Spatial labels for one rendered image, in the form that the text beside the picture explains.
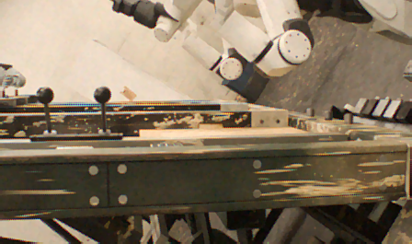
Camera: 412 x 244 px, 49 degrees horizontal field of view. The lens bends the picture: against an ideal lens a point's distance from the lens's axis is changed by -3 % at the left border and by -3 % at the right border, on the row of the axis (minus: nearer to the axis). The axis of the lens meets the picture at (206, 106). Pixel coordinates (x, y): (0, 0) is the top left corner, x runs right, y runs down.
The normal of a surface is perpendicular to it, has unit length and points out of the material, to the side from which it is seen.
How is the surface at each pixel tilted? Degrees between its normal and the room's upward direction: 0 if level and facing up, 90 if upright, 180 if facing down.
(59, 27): 90
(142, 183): 90
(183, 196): 90
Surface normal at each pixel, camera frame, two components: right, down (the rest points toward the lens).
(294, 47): 0.33, -0.24
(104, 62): 0.11, 0.13
